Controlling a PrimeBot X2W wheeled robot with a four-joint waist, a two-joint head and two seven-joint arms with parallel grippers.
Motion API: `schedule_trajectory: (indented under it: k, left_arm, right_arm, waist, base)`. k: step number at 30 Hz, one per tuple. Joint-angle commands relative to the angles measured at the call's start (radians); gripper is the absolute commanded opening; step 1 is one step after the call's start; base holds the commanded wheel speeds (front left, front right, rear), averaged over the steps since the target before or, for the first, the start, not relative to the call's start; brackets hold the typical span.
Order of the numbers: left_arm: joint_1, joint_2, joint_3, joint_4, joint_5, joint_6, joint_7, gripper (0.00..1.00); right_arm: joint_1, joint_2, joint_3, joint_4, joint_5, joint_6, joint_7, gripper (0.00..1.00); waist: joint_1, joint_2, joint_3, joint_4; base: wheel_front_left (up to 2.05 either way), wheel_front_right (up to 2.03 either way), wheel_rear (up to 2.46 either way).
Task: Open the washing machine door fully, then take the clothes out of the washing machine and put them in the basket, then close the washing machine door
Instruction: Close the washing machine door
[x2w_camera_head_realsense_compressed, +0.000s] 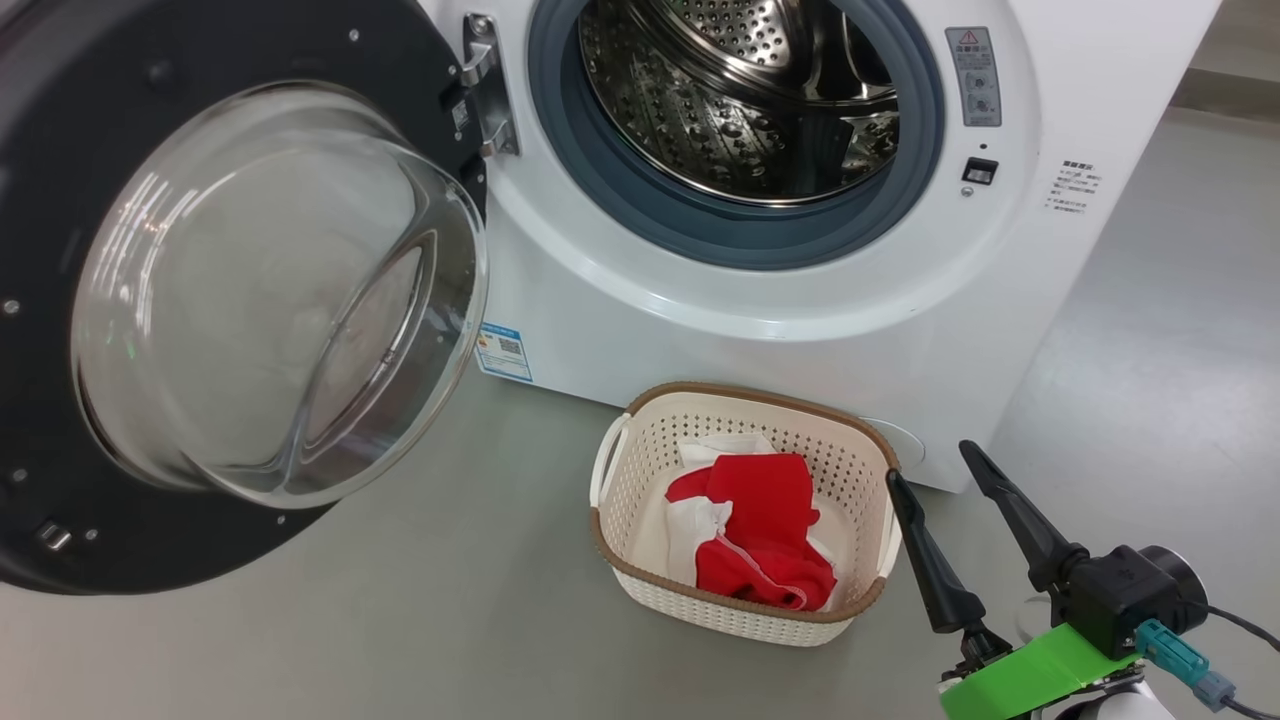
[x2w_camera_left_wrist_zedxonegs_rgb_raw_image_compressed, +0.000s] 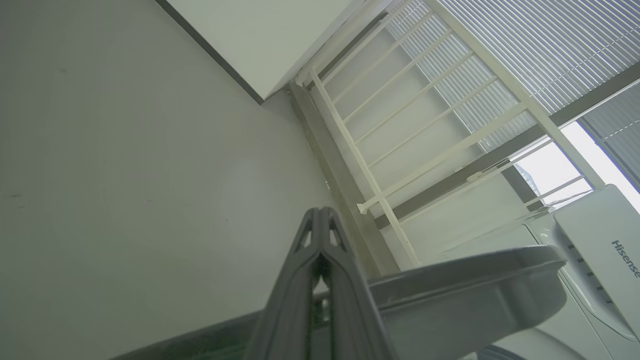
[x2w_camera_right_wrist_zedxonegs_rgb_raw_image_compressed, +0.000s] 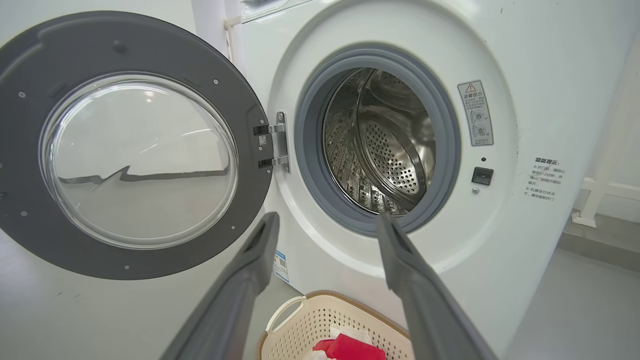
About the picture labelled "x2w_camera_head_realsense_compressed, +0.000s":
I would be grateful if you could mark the red and white garment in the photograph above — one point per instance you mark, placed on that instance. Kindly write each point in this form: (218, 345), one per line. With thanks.
(765, 520)

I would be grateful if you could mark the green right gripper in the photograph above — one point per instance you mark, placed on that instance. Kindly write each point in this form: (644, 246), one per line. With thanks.
(1030, 680)

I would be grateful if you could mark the grey warning sticker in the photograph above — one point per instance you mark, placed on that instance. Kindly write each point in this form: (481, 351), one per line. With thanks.
(974, 75)

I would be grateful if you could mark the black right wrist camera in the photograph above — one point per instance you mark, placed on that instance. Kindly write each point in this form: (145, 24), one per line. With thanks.
(1130, 590)

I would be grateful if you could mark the cream laundry basket brown rim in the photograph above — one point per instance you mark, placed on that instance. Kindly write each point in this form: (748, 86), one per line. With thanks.
(640, 590)

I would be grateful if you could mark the black round glass washer door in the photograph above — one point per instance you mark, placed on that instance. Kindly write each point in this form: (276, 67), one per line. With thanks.
(60, 150)

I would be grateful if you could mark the grey skirting board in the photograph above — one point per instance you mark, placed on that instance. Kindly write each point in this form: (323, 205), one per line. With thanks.
(1230, 95)

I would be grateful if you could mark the white front-load washing machine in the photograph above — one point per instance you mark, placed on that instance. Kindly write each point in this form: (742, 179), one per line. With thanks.
(1000, 330)

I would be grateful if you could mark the blue energy label sticker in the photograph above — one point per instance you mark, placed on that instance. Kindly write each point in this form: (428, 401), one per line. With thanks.
(504, 352)

